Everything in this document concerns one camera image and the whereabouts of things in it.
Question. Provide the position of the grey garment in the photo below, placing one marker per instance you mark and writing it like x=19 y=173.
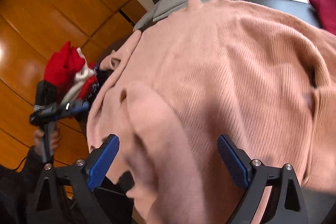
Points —
x=178 y=1

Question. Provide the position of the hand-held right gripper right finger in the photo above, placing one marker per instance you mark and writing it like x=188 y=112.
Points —
x=233 y=161

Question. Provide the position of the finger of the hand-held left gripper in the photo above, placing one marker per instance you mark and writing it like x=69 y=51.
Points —
x=78 y=105
x=74 y=113

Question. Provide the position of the person's left hand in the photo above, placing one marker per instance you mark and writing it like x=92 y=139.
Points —
x=56 y=140

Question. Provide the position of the red white knitted garment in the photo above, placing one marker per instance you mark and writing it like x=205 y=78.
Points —
x=57 y=69

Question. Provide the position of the pink knit sweater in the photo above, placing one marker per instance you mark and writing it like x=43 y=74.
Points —
x=210 y=69

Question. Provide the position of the dark red garment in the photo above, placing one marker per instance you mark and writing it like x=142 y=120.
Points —
x=324 y=6

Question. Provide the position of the person's left forearm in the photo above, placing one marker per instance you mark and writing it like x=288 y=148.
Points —
x=29 y=166

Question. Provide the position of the wooden wardrobe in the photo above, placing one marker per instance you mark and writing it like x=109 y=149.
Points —
x=52 y=16

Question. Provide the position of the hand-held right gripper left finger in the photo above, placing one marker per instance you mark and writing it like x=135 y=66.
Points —
x=103 y=161

